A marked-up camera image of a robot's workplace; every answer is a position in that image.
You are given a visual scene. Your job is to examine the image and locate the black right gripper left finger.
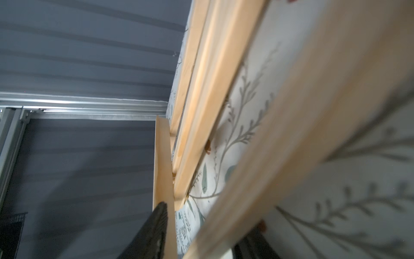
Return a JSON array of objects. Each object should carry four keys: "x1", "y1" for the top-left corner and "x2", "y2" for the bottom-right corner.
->
[{"x1": 117, "y1": 202, "x2": 168, "y2": 259}]

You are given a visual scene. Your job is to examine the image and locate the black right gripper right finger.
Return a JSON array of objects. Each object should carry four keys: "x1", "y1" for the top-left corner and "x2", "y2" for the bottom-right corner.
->
[{"x1": 232, "y1": 223, "x2": 281, "y2": 259}]

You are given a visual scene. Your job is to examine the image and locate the right wooden easel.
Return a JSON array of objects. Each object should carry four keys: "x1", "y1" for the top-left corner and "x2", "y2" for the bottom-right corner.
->
[{"x1": 151, "y1": 0, "x2": 414, "y2": 259}]

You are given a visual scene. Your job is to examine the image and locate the floral table mat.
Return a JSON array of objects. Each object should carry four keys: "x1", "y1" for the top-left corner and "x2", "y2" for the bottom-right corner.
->
[{"x1": 166, "y1": 0, "x2": 414, "y2": 259}]

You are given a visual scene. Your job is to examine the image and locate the black wire wall basket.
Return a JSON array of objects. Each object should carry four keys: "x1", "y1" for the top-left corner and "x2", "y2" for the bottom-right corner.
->
[{"x1": 1, "y1": 213, "x2": 27, "y2": 259}]

